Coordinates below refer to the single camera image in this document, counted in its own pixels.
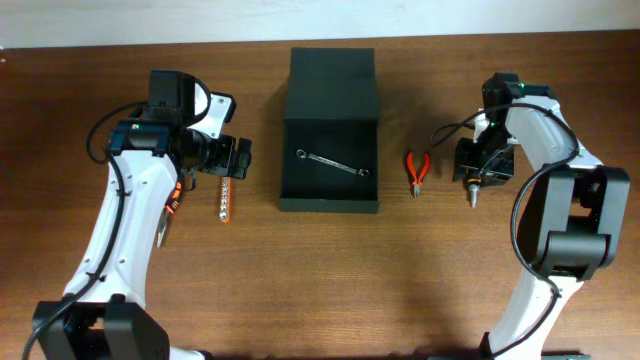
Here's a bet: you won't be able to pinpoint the orange socket bit rail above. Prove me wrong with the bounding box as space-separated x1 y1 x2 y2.
219 177 232 223

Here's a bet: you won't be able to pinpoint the black open cardboard box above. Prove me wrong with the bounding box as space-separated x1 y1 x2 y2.
278 48 380 214

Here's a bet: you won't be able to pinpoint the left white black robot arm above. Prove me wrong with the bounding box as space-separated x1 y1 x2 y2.
21 70 252 359

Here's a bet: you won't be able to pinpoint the orange black long-nose pliers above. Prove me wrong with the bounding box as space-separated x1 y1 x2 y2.
155 180 184 248

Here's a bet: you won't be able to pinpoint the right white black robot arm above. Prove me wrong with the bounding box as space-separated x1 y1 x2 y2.
453 73 631 359

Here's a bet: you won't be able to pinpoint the right black camera cable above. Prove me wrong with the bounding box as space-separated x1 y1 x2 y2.
429 102 581 359

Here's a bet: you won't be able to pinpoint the small red cutting pliers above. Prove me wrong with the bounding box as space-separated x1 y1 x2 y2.
405 151 431 198

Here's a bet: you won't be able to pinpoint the silver double-ended wrench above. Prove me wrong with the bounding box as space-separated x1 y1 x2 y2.
295 149 370 177

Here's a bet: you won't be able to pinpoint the yellow black stubby screwdriver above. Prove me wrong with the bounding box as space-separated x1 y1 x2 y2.
467 177 482 208

